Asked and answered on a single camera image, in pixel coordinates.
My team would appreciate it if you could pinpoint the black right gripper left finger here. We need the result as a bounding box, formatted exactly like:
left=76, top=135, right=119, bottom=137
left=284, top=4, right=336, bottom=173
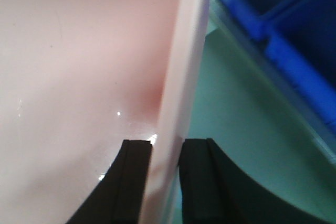
left=67, top=140, right=152, bottom=223

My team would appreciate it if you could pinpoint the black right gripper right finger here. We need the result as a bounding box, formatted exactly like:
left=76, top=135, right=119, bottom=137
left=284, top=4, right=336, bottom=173
left=178, top=138, right=335, bottom=223

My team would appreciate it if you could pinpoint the pink plastic bin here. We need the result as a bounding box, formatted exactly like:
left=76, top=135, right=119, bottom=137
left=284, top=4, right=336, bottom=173
left=1, top=0, right=209, bottom=223

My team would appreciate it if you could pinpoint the blue divided crate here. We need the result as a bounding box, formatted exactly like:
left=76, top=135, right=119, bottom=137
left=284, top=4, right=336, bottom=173
left=220, top=0, right=335, bottom=129

